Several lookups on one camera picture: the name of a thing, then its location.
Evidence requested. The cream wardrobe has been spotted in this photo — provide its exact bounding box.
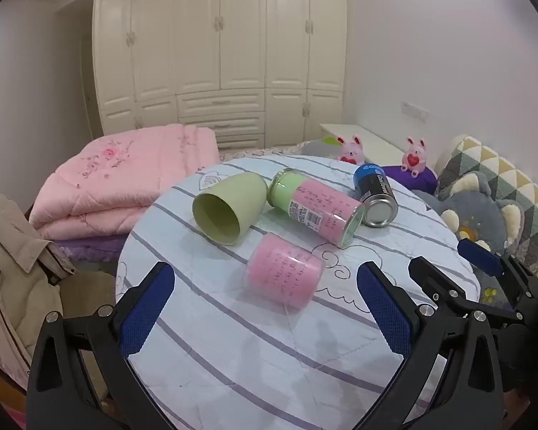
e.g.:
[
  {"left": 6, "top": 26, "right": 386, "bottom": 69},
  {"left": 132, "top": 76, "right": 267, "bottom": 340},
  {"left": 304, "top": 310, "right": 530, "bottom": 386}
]
[{"left": 92, "top": 0, "right": 349, "bottom": 151}]

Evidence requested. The pink bunny plush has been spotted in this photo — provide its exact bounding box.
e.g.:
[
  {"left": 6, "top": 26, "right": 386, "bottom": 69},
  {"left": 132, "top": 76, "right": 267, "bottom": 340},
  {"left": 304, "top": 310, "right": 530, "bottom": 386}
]
[
  {"left": 336, "top": 135, "right": 367, "bottom": 166},
  {"left": 401, "top": 137, "right": 431, "bottom": 178}
]

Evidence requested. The striped white tablecloth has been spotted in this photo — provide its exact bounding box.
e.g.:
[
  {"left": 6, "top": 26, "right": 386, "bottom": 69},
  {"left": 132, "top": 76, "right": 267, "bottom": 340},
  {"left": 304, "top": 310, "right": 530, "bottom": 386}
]
[{"left": 115, "top": 155, "right": 481, "bottom": 430}]

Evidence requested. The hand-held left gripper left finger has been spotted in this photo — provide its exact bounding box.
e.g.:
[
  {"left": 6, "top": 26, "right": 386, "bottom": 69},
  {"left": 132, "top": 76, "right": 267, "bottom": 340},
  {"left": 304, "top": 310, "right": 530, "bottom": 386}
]
[{"left": 27, "top": 261, "right": 180, "bottom": 430}]

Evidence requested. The green plastic cup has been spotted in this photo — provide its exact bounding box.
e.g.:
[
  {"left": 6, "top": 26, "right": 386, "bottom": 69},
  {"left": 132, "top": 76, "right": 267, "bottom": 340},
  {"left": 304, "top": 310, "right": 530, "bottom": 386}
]
[{"left": 192, "top": 172, "right": 269, "bottom": 247}]

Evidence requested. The purple cushion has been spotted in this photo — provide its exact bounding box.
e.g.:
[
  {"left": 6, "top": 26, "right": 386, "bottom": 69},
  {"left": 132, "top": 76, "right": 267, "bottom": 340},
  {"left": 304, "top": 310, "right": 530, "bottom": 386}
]
[{"left": 381, "top": 165, "right": 439, "bottom": 196}]

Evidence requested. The clear green and pink bottle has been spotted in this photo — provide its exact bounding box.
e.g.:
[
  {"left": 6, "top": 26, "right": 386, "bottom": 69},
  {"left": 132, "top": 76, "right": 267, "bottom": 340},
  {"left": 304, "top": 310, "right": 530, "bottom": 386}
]
[{"left": 268, "top": 168, "right": 365, "bottom": 248}]

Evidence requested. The floral bed sheet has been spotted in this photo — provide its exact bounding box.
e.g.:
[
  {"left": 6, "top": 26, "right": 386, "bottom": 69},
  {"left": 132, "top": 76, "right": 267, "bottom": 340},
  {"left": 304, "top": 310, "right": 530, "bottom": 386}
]
[{"left": 217, "top": 142, "right": 317, "bottom": 163}]

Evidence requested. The blue metal can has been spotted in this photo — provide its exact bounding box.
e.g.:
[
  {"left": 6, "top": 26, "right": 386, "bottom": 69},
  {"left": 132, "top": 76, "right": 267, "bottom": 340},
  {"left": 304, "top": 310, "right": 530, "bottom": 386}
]
[{"left": 353, "top": 163, "right": 399, "bottom": 229}]

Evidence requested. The pink folded quilt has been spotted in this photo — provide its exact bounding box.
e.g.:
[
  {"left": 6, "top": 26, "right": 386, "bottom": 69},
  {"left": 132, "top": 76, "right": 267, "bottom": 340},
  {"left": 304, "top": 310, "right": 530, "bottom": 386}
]
[{"left": 29, "top": 124, "right": 221, "bottom": 241}]

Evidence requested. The purple bed skirt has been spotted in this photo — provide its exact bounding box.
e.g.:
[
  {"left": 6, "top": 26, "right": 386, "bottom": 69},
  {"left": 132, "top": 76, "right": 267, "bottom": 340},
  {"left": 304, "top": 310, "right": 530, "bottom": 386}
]
[{"left": 49, "top": 232, "right": 128, "bottom": 262}]

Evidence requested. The pink plastic cup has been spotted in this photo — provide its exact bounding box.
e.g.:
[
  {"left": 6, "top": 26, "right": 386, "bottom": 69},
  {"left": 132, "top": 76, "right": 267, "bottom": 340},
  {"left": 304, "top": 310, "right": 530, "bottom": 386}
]
[{"left": 244, "top": 233, "right": 326, "bottom": 310}]

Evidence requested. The white wall socket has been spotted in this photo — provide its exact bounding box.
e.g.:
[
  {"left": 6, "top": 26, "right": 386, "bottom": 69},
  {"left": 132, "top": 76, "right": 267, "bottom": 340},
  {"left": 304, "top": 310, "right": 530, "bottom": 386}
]
[{"left": 401, "top": 101, "right": 430, "bottom": 120}]

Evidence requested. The beige jacket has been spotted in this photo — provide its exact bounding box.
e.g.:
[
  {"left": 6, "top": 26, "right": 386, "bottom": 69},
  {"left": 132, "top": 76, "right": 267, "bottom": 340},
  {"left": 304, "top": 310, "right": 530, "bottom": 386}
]
[{"left": 0, "top": 193, "right": 117, "bottom": 390}]

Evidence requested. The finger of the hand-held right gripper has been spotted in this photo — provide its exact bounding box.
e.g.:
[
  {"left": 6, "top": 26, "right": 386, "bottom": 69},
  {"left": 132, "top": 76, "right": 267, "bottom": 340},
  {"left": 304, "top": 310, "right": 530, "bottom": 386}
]
[
  {"left": 408, "top": 256, "right": 471, "bottom": 320},
  {"left": 458, "top": 238, "right": 538, "bottom": 313}
]

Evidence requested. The white bedside cabinet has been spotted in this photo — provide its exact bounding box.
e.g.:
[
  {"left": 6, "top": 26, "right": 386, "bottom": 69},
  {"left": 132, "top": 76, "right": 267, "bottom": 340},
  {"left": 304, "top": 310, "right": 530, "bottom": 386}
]
[{"left": 319, "top": 124, "right": 410, "bottom": 167}]

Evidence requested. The grey plush cushion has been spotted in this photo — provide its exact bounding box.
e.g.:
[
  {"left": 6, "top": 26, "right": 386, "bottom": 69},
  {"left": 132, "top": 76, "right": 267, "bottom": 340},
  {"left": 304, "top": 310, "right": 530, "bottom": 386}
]
[{"left": 424, "top": 172, "right": 528, "bottom": 252}]

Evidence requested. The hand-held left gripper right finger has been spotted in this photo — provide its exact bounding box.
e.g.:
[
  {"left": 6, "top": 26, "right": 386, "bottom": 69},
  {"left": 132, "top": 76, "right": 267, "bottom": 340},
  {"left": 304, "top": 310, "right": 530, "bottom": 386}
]
[{"left": 354, "top": 260, "right": 506, "bottom": 430}]

